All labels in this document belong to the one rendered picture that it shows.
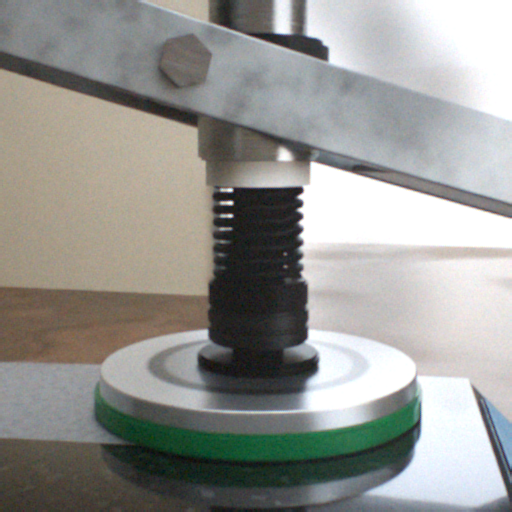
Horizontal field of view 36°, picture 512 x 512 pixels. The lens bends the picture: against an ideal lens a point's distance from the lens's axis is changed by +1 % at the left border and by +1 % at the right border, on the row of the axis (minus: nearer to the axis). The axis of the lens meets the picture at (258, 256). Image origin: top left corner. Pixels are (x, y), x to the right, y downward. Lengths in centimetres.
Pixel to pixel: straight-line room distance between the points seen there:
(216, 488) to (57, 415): 16
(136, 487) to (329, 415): 11
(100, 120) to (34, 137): 54
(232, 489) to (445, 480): 11
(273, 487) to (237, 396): 7
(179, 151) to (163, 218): 50
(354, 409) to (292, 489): 7
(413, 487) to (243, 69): 24
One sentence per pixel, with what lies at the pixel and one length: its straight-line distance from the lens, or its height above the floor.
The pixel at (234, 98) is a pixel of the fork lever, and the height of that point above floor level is 105.
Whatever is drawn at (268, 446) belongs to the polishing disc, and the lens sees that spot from 44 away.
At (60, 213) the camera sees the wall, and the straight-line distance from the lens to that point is 601.
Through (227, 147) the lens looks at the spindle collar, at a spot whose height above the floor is 102.
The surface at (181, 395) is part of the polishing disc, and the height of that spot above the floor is 88.
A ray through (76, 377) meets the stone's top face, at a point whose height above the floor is 85.
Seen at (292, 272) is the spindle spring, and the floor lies 94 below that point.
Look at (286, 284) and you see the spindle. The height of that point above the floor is 93.
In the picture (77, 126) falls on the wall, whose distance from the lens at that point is 592.
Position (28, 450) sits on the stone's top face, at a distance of 48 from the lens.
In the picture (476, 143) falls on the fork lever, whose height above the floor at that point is 102.
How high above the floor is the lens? 102
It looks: 8 degrees down
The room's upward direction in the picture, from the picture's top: straight up
